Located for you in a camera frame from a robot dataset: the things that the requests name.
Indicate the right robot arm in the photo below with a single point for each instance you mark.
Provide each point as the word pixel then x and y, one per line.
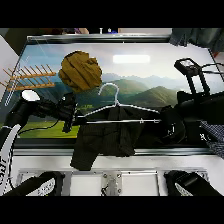
pixel 203 110

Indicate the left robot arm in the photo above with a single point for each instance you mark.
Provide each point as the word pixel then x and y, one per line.
pixel 20 110

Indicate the white clothes hanger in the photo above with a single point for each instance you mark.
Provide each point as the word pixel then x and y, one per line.
pixel 115 100

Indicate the wooden peg rack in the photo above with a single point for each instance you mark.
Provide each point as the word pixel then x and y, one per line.
pixel 30 78

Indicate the heap of clothes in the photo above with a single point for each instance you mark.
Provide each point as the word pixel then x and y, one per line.
pixel 196 36

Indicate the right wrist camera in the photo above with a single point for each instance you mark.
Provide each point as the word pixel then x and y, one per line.
pixel 188 68

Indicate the striped shirt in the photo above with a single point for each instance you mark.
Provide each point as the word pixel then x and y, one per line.
pixel 106 136

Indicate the silver frame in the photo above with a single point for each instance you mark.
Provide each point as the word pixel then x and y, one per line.
pixel 113 181

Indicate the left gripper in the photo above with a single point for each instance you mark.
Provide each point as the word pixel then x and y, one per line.
pixel 69 111

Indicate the mustard garment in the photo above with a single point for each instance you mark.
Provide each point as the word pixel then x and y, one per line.
pixel 80 70

